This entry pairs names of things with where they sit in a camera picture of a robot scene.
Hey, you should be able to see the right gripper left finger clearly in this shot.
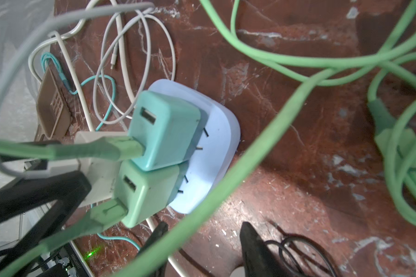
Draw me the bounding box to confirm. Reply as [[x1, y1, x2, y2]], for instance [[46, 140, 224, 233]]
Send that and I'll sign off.
[[135, 221, 169, 277]]

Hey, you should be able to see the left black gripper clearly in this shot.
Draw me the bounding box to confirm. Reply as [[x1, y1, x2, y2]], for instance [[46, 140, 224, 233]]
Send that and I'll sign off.
[[0, 158, 91, 270]]

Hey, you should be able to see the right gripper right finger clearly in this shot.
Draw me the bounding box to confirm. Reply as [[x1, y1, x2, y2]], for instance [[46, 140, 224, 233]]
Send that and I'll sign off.
[[239, 222, 284, 277]]

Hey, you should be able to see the blue power socket block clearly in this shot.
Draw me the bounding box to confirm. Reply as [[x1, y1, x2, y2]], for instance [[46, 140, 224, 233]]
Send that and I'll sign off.
[[149, 79, 240, 214]]

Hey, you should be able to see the green charger on blue block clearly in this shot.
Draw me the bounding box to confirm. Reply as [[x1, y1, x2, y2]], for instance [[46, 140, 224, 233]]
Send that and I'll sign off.
[[113, 160, 189, 228]]

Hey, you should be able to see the teal charger on blue block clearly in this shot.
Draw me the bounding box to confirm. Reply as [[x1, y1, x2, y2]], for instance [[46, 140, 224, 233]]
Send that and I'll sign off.
[[128, 91, 201, 172]]

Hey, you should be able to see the black power cord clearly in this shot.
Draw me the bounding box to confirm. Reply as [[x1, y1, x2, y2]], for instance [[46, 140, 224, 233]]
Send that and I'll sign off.
[[263, 235, 339, 277]]

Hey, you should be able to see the green charging cable bundle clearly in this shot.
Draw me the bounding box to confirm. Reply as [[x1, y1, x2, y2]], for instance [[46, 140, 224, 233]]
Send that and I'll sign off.
[[0, 0, 416, 277]]

